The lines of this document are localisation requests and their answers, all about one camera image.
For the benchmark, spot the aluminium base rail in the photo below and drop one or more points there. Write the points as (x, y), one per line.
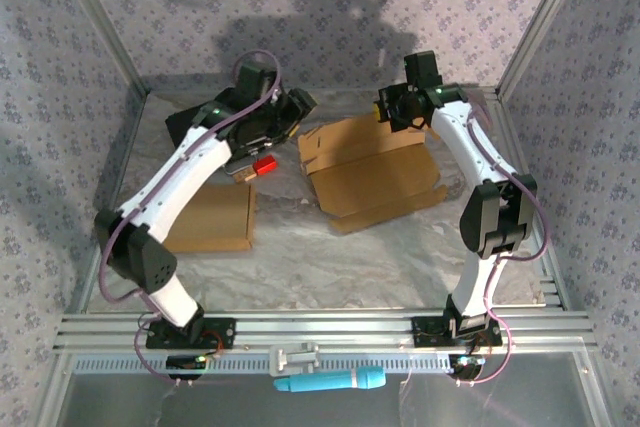
(325, 329)

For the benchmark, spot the small circuit board green LED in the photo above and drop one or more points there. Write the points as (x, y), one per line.
(467, 364)
(185, 363)

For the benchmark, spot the brown cardboard box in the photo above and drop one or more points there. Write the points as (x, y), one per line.
(220, 222)
(370, 177)

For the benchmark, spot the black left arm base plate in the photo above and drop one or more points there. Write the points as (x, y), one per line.
(225, 334)

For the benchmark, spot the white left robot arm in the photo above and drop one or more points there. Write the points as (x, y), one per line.
(170, 182)

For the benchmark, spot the light blue marker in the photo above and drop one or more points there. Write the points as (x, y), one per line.
(325, 381)

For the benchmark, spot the grey metal clamp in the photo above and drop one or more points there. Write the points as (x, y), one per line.
(295, 359)

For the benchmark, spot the black hard case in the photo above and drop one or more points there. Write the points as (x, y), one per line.
(177, 124)

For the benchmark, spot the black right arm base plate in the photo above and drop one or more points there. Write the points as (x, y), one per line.
(425, 334)

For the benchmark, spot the aluminium table side rail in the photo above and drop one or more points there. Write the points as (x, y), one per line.
(131, 137)
(547, 277)

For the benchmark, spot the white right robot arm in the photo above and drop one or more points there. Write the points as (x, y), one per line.
(465, 147)

